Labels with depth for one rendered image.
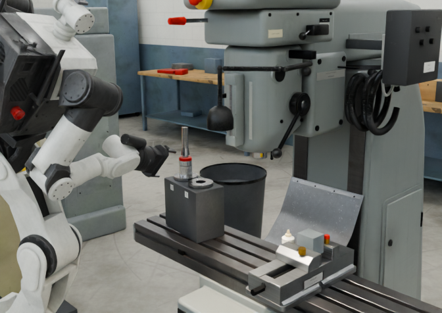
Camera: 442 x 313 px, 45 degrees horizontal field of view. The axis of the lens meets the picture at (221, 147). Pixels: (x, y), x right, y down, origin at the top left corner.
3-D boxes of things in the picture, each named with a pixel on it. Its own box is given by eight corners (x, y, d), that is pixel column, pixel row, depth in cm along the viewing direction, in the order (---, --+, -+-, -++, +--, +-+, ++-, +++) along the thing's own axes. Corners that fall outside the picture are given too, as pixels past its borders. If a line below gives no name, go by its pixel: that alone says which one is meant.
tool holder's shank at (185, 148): (191, 158, 196) (189, 127, 193) (182, 158, 195) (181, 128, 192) (188, 155, 199) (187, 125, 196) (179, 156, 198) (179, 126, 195)
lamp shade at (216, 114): (204, 130, 142) (204, 107, 140) (209, 125, 149) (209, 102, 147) (231, 131, 141) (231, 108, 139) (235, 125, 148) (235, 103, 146)
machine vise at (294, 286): (283, 312, 144) (283, 275, 142) (243, 292, 155) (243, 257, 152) (357, 270, 167) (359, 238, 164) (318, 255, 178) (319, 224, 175)
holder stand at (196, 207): (196, 244, 188) (195, 189, 183) (165, 224, 205) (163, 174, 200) (224, 235, 194) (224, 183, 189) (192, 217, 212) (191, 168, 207)
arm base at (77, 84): (77, 116, 136) (94, 74, 135) (43, 100, 142) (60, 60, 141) (113, 127, 149) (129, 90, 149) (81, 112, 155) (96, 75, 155)
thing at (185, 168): (193, 176, 197) (193, 160, 196) (181, 177, 196) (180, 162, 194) (190, 172, 202) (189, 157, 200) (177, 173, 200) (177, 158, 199)
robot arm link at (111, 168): (139, 168, 172) (105, 184, 164) (122, 152, 176) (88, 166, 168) (142, 153, 168) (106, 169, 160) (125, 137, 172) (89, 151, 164)
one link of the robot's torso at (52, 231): (25, 287, 168) (-39, 150, 165) (62, 263, 183) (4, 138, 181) (58, 275, 161) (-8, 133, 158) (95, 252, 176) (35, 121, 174)
